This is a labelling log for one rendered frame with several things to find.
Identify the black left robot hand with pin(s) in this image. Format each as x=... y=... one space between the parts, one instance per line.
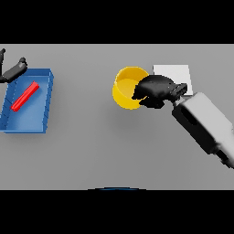
x=13 y=72

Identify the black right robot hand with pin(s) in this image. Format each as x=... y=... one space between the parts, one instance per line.
x=157 y=88

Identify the yellow bowl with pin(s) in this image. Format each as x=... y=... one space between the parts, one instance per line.
x=126 y=87

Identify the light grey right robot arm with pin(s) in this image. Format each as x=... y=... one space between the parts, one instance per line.
x=207 y=125

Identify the pale square scale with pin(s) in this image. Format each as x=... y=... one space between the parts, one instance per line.
x=178 y=76

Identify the red beaker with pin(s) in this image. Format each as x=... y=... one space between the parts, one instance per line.
x=25 y=96

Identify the blue tray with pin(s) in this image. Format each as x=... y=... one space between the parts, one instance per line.
x=27 y=103

